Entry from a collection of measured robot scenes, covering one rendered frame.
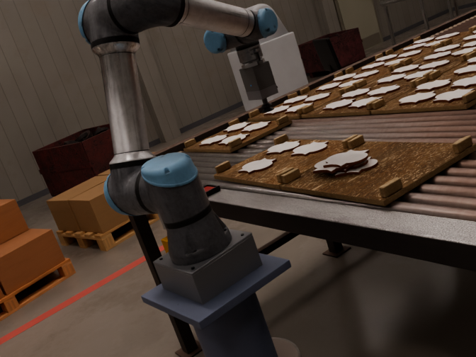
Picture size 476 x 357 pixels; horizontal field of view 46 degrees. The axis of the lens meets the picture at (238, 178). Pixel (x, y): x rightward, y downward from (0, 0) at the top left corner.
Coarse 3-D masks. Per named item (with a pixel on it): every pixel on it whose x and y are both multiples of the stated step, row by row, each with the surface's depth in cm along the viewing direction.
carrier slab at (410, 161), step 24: (360, 144) 175; (384, 144) 167; (408, 144) 159; (432, 144) 152; (384, 168) 147; (408, 168) 141; (432, 168) 136; (312, 192) 149; (336, 192) 141; (360, 192) 136
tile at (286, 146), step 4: (280, 144) 204; (284, 144) 203; (288, 144) 201; (292, 144) 199; (296, 144) 197; (272, 148) 203; (276, 148) 201; (280, 148) 199; (284, 148) 198; (288, 148) 196; (292, 148) 195; (268, 152) 199; (272, 152) 199; (276, 152) 197; (280, 152) 195
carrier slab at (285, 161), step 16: (304, 144) 197; (336, 144) 183; (256, 160) 198; (288, 160) 184; (304, 160) 178; (320, 160) 173; (224, 176) 191; (240, 176) 184; (256, 176) 178; (272, 176) 173
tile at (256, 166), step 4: (260, 160) 193; (264, 160) 191; (268, 160) 189; (272, 160) 188; (276, 160) 188; (248, 164) 192; (252, 164) 191; (256, 164) 189; (260, 164) 187; (264, 164) 186; (268, 164) 184; (272, 164) 184; (244, 168) 190; (248, 168) 188; (252, 168) 186; (256, 168) 185; (260, 168) 183; (264, 168) 182; (268, 168) 183; (240, 172) 188; (244, 172) 187; (248, 172) 184; (252, 172) 184
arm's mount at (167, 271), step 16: (240, 240) 127; (224, 256) 124; (240, 256) 127; (256, 256) 130; (160, 272) 133; (176, 272) 125; (192, 272) 120; (208, 272) 122; (224, 272) 124; (240, 272) 127; (176, 288) 129; (192, 288) 122; (208, 288) 122; (224, 288) 124
